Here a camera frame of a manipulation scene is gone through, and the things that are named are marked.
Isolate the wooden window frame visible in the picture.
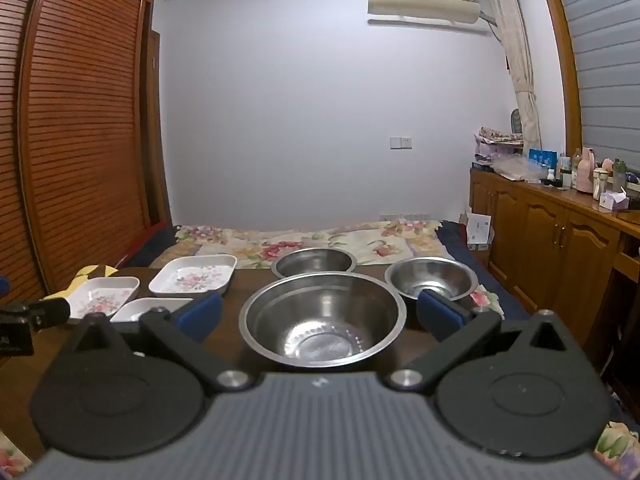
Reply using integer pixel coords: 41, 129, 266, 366
532, 0, 586, 161

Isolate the white cardboard box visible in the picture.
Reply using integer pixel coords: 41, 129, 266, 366
467, 212, 493, 251

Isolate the small stainless steel bowl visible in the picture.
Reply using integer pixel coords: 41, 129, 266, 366
384, 257, 479, 303

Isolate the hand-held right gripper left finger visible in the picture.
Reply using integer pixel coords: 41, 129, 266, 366
70, 291, 256, 393

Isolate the medium stainless steel bowl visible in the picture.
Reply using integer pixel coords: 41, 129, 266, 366
271, 247, 358, 279

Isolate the wooden cabinet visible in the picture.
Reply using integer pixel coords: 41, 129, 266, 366
469, 167, 640, 386

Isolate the small white dish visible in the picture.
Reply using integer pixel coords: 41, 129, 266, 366
110, 297, 195, 323

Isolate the large stainless steel bowl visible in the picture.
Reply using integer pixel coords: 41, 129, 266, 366
238, 271, 407, 372

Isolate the clear plastic bag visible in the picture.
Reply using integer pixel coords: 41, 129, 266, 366
492, 152, 543, 183

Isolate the medium white floral dish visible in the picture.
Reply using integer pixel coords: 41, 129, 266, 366
65, 276, 141, 321

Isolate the large white floral dish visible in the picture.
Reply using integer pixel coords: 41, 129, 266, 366
148, 254, 238, 297

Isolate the floral bedsheet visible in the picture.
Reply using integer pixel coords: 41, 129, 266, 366
172, 220, 506, 321

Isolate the grey window blind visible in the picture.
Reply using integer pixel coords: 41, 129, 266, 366
550, 0, 640, 176

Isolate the pile of folded cloths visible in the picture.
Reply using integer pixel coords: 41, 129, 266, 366
475, 127, 523, 143

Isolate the yellow plush toy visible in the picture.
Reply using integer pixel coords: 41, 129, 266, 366
42, 263, 119, 303

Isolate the cream patterned curtain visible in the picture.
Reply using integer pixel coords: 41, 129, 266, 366
482, 0, 543, 148

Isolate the small white paper box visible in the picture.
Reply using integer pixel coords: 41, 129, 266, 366
600, 187, 630, 213

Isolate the pink thermos bottle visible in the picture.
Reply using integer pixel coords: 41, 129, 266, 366
576, 149, 597, 193

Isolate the wooden slatted wardrobe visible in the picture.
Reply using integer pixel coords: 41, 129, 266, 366
0, 0, 173, 311

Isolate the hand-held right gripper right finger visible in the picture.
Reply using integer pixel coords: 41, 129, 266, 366
382, 289, 576, 393

